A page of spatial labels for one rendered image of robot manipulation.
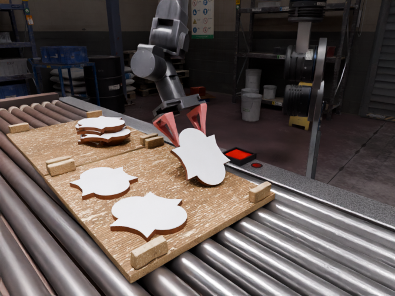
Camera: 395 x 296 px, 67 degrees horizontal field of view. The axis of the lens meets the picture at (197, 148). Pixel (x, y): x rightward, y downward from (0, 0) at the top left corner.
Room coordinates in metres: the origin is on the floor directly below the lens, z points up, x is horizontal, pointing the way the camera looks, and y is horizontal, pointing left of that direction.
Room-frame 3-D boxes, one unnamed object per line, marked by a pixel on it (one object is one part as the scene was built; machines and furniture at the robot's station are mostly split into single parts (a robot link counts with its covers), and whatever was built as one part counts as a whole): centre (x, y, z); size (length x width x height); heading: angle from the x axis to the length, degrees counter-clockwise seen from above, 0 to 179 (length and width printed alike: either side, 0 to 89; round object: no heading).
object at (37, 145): (0.91, 0.38, 0.93); 0.41 x 0.35 x 0.02; 42
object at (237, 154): (0.78, -0.12, 0.92); 0.06 x 0.06 x 0.01; 45
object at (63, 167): (0.65, 0.33, 0.95); 0.06 x 0.02 x 0.03; 131
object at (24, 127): (0.96, 0.61, 0.95); 0.06 x 0.02 x 0.03; 132
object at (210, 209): (0.59, 0.10, 0.93); 0.41 x 0.35 x 0.02; 41
